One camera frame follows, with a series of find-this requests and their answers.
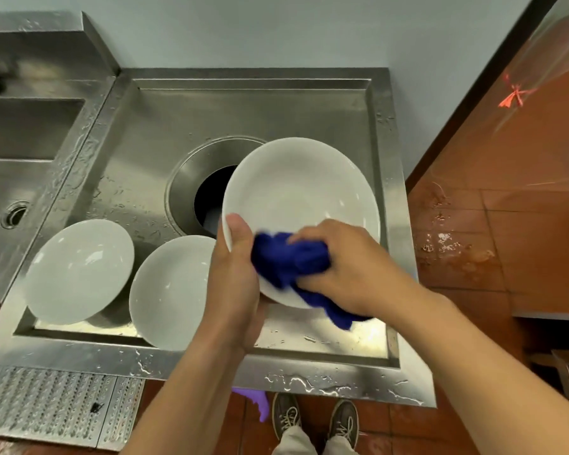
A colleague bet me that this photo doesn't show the person's right grey shoe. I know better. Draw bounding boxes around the person's right grey shoe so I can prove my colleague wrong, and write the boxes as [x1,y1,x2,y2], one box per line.
[327,399,360,452]

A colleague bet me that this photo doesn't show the round steel waste chute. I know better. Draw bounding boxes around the round steel waste chute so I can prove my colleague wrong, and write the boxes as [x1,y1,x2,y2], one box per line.
[164,135,267,240]

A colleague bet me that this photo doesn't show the person's beige trousers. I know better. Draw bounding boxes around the person's beige trousers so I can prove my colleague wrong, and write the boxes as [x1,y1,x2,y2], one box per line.
[271,425,359,455]

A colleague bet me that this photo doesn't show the person's right hand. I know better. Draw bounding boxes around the person's right hand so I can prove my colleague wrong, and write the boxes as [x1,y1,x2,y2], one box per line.
[287,219,439,324]

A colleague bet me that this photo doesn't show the stainless steel scrap table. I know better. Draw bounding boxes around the stainless steel scrap table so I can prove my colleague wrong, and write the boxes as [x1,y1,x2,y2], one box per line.
[0,67,438,409]

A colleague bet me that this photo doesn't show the stainless steel sink basin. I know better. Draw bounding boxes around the stainless steel sink basin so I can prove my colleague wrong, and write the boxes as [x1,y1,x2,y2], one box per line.
[0,11,120,305]

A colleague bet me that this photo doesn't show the person's right forearm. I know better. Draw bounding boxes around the person's right forearm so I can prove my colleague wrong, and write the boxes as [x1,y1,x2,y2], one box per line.
[390,290,569,455]

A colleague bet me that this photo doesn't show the large white plate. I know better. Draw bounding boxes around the large white plate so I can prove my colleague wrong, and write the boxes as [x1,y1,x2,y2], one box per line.
[221,137,381,310]

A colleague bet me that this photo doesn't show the person's grey shoe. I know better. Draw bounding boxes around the person's grey shoe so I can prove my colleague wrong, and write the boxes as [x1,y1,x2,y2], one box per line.
[327,399,360,452]
[271,392,303,441]

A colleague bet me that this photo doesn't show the metal shelf unit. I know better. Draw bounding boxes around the metal shelf unit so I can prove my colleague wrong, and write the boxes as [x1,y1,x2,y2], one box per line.
[511,305,569,415]

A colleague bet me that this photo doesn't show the perforated metal floor grate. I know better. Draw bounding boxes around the perforated metal floor grate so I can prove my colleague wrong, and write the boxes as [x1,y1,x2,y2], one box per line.
[0,364,146,452]

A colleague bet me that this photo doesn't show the purple glove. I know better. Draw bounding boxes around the purple glove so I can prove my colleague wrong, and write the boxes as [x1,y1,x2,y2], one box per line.
[231,387,270,423]

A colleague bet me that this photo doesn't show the person's left grey shoe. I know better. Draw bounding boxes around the person's left grey shoe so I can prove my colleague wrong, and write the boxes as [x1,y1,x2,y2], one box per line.
[271,392,303,441]

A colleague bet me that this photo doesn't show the person's left hand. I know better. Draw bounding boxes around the person's left hand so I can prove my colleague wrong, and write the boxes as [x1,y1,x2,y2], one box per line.
[198,213,269,352]

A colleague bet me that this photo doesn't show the blue cleaning cloth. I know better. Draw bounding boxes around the blue cleaning cloth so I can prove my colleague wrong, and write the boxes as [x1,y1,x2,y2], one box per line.
[251,231,373,331]

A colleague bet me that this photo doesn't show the person's left forearm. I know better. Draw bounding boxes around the person's left forearm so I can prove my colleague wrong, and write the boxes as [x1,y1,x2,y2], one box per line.
[119,329,266,455]

